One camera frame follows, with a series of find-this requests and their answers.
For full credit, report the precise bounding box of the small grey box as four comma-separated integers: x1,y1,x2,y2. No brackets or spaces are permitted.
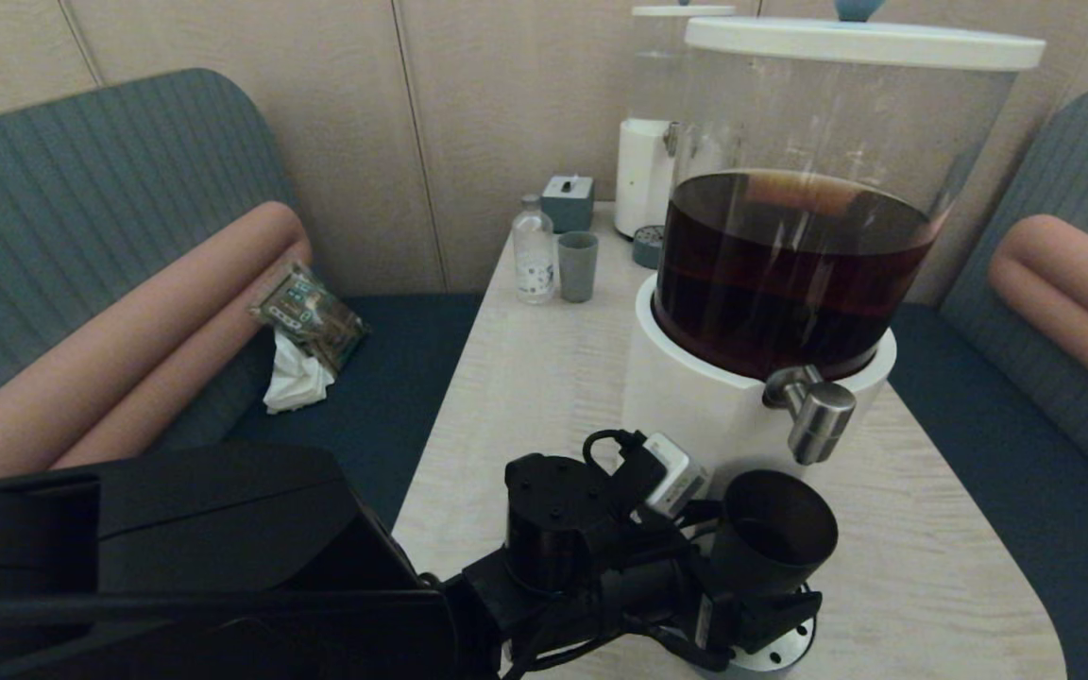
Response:
541,175,596,233

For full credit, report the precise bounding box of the round grey perforated drip tray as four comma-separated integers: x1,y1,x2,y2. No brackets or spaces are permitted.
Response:
695,584,818,677

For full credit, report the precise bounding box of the black left wrist camera cable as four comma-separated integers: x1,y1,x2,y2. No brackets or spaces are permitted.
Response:
583,429,646,475

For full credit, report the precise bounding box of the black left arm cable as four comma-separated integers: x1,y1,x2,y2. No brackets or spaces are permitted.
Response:
506,619,729,680

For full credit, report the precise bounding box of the far empty drink dispenser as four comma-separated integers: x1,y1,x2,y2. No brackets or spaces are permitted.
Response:
614,5,737,239

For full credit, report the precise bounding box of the small grey drip tray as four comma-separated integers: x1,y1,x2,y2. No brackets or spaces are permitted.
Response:
632,225,666,270

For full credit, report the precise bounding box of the clear plastic bottle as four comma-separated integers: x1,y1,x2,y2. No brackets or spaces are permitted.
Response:
513,194,557,304

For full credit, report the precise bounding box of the large tea drink dispenser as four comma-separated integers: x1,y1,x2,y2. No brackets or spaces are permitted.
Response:
616,15,1046,549

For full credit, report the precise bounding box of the green snack package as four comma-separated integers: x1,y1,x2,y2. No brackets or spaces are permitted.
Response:
249,261,367,371

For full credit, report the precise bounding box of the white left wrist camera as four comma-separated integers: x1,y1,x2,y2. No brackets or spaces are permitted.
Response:
643,432,714,519

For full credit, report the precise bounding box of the crumpled white tissue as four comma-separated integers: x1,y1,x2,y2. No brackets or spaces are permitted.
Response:
263,330,337,415

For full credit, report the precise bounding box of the grey-green cup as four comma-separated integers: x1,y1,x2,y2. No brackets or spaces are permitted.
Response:
557,231,600,303

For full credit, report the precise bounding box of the metal dispenser tap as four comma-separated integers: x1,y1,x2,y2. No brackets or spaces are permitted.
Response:
762,366,858,466

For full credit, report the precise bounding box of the black plastic cup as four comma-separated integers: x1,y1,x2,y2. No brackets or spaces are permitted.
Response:
709,469,840,603

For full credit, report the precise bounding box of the pink bolster cushion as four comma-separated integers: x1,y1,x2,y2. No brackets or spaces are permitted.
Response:
0,200,314,488
988,213,1088,421

